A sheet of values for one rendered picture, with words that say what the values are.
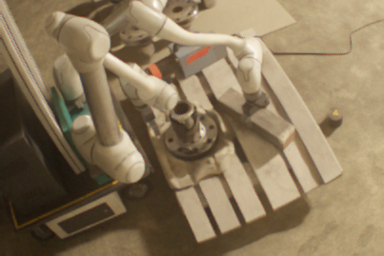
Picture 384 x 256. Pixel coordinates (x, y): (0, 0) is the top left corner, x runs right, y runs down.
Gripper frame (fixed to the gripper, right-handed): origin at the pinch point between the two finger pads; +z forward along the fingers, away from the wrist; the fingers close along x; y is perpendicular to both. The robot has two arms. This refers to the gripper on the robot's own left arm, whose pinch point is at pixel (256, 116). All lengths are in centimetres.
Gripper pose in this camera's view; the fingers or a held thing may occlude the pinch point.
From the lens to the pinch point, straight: 250.4
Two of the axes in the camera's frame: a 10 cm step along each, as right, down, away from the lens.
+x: -7.0, 6.4, -3.3
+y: -6.8, -4.5, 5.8
